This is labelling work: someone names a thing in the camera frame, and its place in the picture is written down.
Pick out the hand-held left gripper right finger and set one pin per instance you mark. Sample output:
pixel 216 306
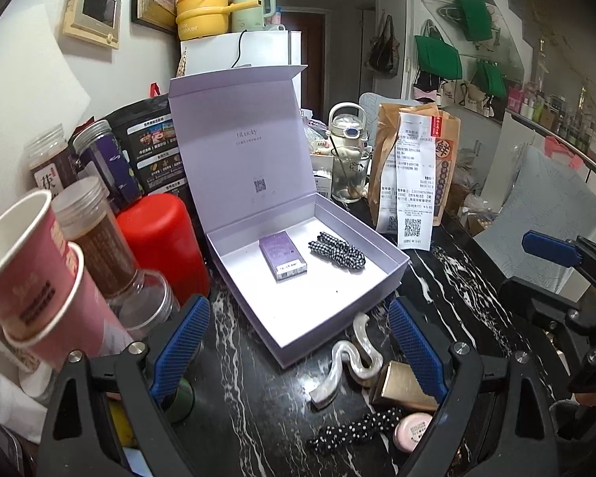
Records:
pixel 417 353

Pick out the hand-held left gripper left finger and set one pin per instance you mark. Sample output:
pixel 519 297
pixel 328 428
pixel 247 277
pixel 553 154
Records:
pixel 179 353

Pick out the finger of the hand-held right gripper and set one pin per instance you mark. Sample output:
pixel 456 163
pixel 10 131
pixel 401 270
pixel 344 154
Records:
pixel 551 249
pixel 536 303

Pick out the gold rectangular case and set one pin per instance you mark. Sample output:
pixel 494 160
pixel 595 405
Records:
pixel 402 387

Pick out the pearl wavy hair claw clip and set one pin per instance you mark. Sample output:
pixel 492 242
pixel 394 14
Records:
pixel 345 357

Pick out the lavender gift box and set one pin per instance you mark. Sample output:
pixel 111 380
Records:
pixel 238 159

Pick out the dark green round container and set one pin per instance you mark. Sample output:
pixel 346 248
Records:
pixel 183 400

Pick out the light blue chair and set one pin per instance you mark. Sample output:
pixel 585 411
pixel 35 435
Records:
pixel 372 109
pixel 541 198

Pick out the pink round tin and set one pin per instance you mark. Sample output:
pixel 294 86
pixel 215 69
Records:
pixel 412 432

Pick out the pink paper cup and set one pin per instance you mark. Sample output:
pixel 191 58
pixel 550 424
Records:
pixel 25 268
pixel 89 313

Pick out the pink plastic bag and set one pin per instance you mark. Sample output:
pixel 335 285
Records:
pixel 563 151

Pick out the black polka dot scrunchie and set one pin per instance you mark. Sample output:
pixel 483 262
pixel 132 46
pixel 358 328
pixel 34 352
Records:
pixel 347 430

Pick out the red canister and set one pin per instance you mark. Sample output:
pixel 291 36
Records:
pixel 164 243

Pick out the black white checkered scrunchie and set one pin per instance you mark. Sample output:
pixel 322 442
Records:
pixel 337 251

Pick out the clear jar with brown contents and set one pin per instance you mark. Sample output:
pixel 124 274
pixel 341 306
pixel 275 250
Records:
pixel 104 243

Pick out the row of cosmetic bottles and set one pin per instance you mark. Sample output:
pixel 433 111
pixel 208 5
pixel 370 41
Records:
pixel 561 114

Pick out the brown paper bag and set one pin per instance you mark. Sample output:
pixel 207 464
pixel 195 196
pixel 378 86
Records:
pixel 447 159

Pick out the small purple box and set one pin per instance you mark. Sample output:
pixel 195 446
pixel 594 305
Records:
pixel 280 253

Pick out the white plastic bottle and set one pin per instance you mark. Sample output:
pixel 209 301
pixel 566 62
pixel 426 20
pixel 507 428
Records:
pixel 10 402

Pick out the green tote bag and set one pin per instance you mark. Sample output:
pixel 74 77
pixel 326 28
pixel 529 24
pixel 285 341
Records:
pixel 494 82
pixel 439 57

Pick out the clear glass cup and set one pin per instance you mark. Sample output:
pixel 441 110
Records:
pixel 350 184

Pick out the white green medicine box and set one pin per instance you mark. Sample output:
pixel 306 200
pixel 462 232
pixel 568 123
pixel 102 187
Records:
pixel 323 181

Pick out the black snack bag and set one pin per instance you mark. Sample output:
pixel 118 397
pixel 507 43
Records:
pixel 154 154

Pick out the purple label jar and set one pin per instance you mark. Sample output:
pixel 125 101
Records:
pixel 107 164

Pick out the cream water bottle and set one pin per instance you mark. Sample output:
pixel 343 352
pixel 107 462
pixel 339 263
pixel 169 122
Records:
pixel 347 126

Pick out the crumpled clear plastic bag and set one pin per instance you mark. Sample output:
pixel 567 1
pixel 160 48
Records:
pixel 315 131

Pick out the brown hanging bag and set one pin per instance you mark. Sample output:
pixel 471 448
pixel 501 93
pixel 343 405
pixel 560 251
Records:
pixel 383 49

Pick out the dark wooden door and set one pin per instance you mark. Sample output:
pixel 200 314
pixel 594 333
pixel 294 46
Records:
pixel 310 59

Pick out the white fridge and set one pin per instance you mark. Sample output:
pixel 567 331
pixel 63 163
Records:
pixel 268 49

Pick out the yellow cooker pot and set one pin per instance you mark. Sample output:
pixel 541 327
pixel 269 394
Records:
pixel 201 17

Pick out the pale green electric kettle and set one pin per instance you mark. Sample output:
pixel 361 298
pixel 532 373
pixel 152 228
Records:
pixel 248 10

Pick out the beige wall intercom panel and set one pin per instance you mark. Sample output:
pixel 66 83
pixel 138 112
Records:
pixel 92 10

